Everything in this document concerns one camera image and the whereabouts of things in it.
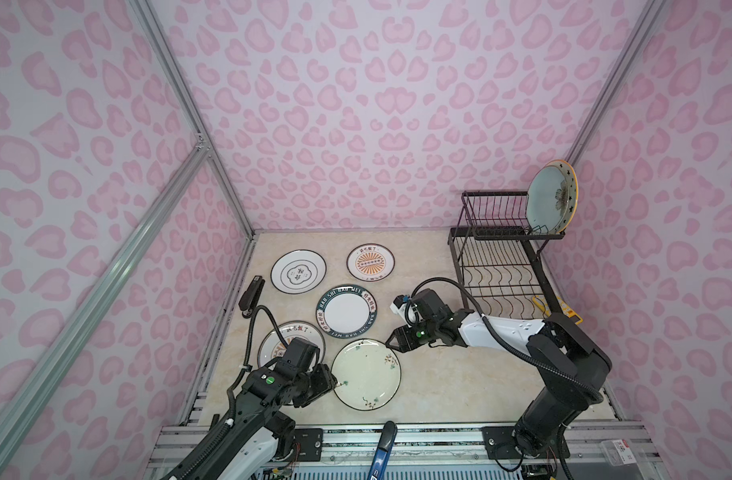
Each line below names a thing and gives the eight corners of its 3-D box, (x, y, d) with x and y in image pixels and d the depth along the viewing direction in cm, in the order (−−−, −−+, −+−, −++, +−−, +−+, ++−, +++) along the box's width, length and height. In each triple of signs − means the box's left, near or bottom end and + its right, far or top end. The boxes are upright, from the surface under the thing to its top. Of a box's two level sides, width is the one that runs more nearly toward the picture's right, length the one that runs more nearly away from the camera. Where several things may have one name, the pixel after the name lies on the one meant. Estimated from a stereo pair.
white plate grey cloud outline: (266, 294, 104) (264, 291, 103) (278, 253, 116) (276, 249, 114) (323, 294, 104) (322, 290, 102) (329, 253, 116) (328, 249, 114)
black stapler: (242, 317, 99) (235, 308, 95) (259, 282, 108) (253, 272, 103) (249, 318, 99) (243, 309, 94) (265, 283, 108) (260, 273, 103)
